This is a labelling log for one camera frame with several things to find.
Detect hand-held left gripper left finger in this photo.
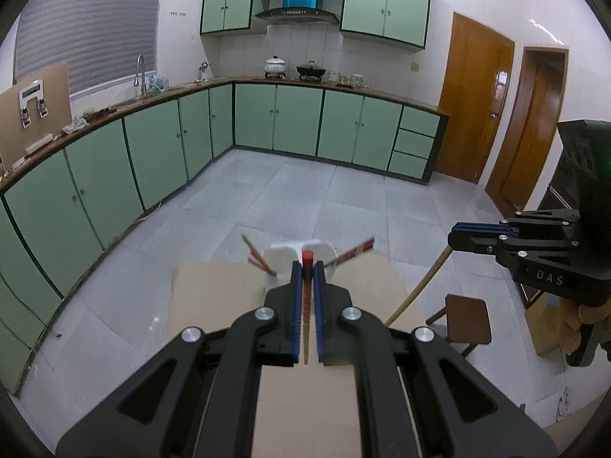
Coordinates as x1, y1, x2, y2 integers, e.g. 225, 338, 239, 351
56, 261, 302, 458

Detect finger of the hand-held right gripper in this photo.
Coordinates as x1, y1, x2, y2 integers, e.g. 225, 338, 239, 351
447, 221, 580, 269
499, 208, 582, 239

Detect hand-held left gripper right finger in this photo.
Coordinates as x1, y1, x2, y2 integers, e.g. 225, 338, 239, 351
314, 263, 558, 458

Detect white chopstick holder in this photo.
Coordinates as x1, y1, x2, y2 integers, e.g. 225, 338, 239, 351
264, 240, 338, 293

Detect plain bamboo chopstick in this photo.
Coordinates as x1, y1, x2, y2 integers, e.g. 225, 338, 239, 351
383, 247, 453, 327

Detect person's right hand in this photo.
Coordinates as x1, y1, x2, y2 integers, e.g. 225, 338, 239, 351
562, 298, 601, 356

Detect brown wooden stool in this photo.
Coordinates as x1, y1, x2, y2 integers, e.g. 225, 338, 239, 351
426, 294, 493, 358

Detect wooden door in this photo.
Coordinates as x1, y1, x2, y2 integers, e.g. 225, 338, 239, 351
483, 46, 571, 216
434, 11, 516, 185

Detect light wooden board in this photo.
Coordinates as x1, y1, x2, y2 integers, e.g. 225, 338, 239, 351
524, 291, 580, 357

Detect glass jars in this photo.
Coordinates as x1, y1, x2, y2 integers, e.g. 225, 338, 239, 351
328, 71, 364, 89

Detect green lower kitchen cabinets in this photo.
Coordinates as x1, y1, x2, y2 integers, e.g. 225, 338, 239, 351
0, 81, 450, 394

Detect black wok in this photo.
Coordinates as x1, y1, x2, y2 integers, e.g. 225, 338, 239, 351
295, 60, 328, 81

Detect white cooking pot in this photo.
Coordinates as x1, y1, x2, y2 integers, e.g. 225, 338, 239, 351
264, 55, 288, 79

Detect range hood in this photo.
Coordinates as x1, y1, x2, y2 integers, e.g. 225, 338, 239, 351
254, 0, 341, 26

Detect kitchen faucet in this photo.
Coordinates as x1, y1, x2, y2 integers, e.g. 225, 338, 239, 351
135, 53, 148, 99

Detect cardboard board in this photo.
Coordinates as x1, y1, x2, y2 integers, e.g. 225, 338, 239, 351
0, 62, 74, 167

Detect window blinds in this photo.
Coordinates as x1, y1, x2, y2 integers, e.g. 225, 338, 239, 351
13, 0, 166, 102

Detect white bracket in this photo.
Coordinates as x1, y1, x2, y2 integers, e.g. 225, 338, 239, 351
18, 81, 50, 128

